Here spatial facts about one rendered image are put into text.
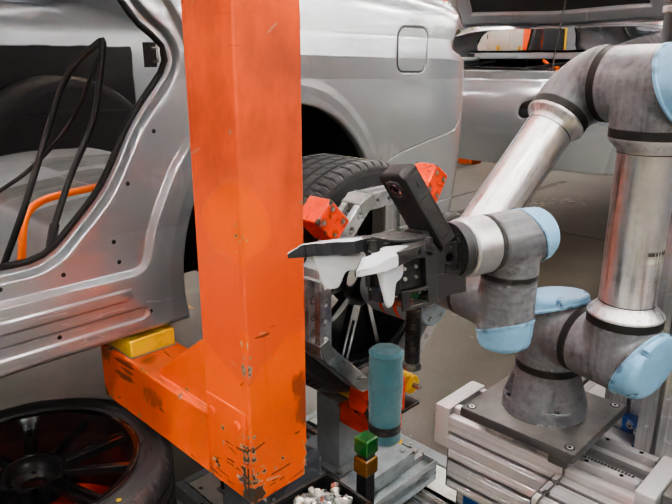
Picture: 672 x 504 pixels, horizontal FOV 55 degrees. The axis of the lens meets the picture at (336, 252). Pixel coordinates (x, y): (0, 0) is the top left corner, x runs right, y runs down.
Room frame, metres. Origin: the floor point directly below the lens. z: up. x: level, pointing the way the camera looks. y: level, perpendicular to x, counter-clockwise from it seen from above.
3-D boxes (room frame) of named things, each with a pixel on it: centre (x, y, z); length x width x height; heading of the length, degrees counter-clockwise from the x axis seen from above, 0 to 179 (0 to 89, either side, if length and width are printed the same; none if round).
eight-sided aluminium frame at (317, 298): (1.65, -0.13, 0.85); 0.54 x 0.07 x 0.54; 135
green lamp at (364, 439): (1.22, -0.07, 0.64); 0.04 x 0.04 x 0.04; 45
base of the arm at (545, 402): (1.07, -0.39, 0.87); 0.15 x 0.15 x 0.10
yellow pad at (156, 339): (1.64, 0.54, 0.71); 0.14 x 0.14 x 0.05; 45
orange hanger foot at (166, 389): (1.52, 0.42, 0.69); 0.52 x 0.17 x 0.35; 45
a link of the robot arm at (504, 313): (0.84, -0.22, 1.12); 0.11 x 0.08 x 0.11; 32
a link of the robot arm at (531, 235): (0.82, -0.23, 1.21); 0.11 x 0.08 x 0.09; 122
